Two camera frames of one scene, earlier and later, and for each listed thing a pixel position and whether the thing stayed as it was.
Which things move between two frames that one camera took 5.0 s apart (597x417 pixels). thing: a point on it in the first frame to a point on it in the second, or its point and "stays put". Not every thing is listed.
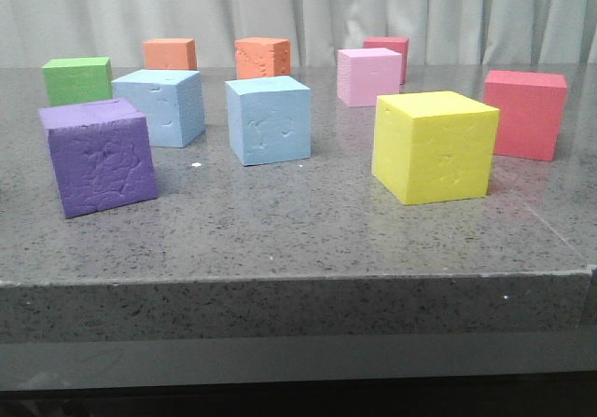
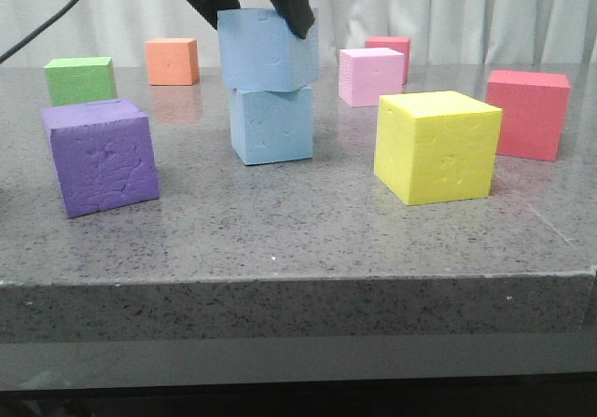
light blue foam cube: [269, 119] stays put
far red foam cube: [396, 44] stays put
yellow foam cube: [434, 146] stays put
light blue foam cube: [171, 100] to [261, 52]
